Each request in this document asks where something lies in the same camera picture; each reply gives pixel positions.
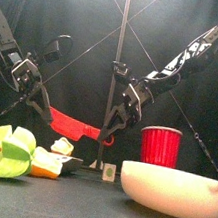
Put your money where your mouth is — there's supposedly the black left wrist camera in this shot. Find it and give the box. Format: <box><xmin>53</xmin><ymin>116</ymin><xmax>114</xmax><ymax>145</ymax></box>
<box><xmin>37</xmin><ymin>30</ymin><xmax>75</xmax><ymax>68</ymax></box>

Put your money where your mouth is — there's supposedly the red plastic cup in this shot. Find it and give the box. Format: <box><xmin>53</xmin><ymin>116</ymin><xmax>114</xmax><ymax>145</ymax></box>
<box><xmin>134</xmin><ymin>122</ymin><xmax>184</xmax><ymax>171</ymax></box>

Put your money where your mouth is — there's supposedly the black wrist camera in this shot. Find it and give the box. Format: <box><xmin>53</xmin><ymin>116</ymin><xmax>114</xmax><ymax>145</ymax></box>
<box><xmin>108</xmin><ymin>60</ymin><xmax>137</xmax><ymax>87</ymax></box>
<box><xmin>37</xmin><ymin>30</ymin><xmax>75</xmax><ymax>68</ymax></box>

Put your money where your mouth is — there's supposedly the grey vertical frame pole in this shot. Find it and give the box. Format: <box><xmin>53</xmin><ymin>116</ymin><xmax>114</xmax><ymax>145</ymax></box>
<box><xmin>94</xmin><ymin>0</ymin><xmax>132</xmax><ymax>172</ymax></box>

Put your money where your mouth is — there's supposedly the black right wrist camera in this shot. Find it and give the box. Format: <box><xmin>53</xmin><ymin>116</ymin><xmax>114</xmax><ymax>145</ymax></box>
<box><xmin>108</xmin><ymin>60</ymin><xmax>137</xmax><ymax>87</ymax></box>

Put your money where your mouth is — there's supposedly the white card with green dot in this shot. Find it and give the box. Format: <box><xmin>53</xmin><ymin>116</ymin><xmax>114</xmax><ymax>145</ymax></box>
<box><xmin>100</xmin><ymin>162</ymin><xmax>118</xmax><ymax>184</ymax></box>

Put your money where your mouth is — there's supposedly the thin diagonal brace wire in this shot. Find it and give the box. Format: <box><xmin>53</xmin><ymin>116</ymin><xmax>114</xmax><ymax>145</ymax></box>
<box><xmin>0</xmin><ymin>0</ymin><xmax>169</xmax><ymax>165</ymax></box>
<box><xmin>68</xmin><ymin>0</ymin><xmax>218</xmax><ymax>184</ymax></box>

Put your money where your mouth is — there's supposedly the red toy knife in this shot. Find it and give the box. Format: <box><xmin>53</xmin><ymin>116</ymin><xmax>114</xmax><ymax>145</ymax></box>
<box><xmin>44</xmin><ymin>105</ymin><xmax>120</xmax><ymax>149</ymax></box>

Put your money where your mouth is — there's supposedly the green plush cut fruit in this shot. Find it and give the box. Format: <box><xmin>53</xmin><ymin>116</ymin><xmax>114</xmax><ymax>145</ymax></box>
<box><xmin>0</xmin><ymin>122</ymin><xmax>40</xmax><ymax>187</ymax></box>

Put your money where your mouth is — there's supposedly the black flat tray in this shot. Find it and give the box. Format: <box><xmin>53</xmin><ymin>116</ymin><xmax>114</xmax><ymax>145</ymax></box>
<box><xmin>48</xmin><ymin>152</ymin><xmax>85</xmax><ymax>179</ymax></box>

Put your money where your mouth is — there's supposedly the white bowl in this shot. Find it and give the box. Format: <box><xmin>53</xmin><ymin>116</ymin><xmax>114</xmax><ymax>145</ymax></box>
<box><xmin>114</xmin><ymin>158</ymin><xmax>218</xmax><ymax>218</ymax></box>

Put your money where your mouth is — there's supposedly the orange and white toy food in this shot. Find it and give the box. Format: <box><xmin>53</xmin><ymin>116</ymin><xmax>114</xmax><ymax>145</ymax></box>
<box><xmin>28</xmin><ymin>145</ymin><xmax>66</xmax><ymax>183</ymax></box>

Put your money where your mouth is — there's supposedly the small yellow white toy piece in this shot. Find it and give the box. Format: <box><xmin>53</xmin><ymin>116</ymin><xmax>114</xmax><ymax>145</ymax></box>
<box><xmin>48</xmin><ymin>135</ymin><xmax>76</xmax><ymax>158</ymax></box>

